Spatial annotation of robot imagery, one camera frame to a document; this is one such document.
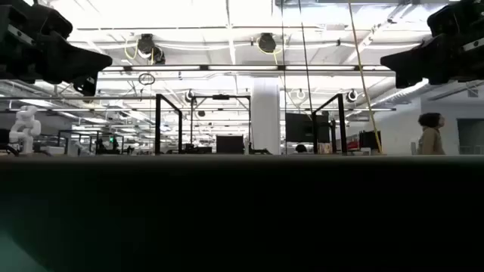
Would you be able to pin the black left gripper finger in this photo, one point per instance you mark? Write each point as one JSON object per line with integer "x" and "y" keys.
{"x": 87, "y": 85}
{"x": 72, "y": 60}

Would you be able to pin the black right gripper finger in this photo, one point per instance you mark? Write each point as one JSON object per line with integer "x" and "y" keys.
{"x": 404, "y": 82}
{"x": 412, "y": 58}

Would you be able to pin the small black ceiling reel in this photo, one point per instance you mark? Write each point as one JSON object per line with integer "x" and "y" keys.
{"x": 351, "y": 95}
{"x": 189, "y": 95}

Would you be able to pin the small black monitor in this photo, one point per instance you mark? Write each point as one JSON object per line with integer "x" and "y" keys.
{"x": 370, "y": 140}

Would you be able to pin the white robot figure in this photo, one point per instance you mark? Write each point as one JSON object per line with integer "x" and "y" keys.
{"x": 24, "y": 128}

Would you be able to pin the grey door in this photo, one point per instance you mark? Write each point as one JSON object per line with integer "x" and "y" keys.
{"x": 470, "y": 136}

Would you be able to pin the white column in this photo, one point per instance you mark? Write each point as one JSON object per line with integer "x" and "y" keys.
{"x": 265, "y": 113}

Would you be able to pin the black box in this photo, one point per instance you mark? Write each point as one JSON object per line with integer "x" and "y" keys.
{"x": 230, "y": 144}

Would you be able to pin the ceiling light bar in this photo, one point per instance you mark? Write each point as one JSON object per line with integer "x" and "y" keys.
{"x": 242, "y": 68}

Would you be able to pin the green table mat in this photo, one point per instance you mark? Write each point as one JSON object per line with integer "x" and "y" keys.
{"x": 11, "y": 260}

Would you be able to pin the silver ventilation duct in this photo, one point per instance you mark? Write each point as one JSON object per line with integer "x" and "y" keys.
{"x": 401, "y": 96}

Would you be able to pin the black metal frame station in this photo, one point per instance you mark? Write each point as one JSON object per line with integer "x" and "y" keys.
{"x": 90, "y": 143}
{"x": 221, "y": 97}

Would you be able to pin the wooden shelf with black frame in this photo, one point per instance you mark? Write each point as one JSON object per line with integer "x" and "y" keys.
{"x": 157, "y": 124}

